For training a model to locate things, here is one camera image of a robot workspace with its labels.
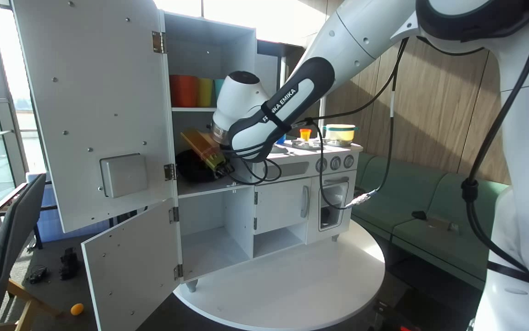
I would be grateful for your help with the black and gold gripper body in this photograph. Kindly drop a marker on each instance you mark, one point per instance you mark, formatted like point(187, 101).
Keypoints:
point(206, 149)

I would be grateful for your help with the black bowl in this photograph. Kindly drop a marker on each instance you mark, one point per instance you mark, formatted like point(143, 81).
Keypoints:
point(193, 169)

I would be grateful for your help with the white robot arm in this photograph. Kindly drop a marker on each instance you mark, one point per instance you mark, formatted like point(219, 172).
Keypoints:
point(355, 35)

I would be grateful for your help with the white toy kitchen cabinet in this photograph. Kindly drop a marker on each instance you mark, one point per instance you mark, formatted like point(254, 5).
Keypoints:
point(219, 217)

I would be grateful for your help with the yellow green striped bowl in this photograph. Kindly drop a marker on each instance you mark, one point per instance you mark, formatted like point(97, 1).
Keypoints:
point(340, 130)

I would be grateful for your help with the yellow cup on shelf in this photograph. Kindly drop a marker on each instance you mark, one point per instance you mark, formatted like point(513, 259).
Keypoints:
point(204, 92)

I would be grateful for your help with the orange cup on shelf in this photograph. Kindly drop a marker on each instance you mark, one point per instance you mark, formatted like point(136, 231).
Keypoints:
point(184, 90)

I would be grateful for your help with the orange cup on counter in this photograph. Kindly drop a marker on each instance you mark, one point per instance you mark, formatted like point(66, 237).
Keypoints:
point(305, 132)

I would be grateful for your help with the round white table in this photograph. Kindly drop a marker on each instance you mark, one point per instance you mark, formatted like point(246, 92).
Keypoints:
point(299, 288)

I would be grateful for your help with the orange ball on floor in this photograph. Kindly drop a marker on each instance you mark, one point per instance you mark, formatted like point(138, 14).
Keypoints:
point(77, 309)

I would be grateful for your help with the grey office chair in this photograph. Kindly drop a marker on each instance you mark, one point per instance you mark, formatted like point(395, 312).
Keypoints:
point(17, 226)

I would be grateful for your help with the green sofa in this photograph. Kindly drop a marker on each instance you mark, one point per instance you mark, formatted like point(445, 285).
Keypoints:
point(421, 209)

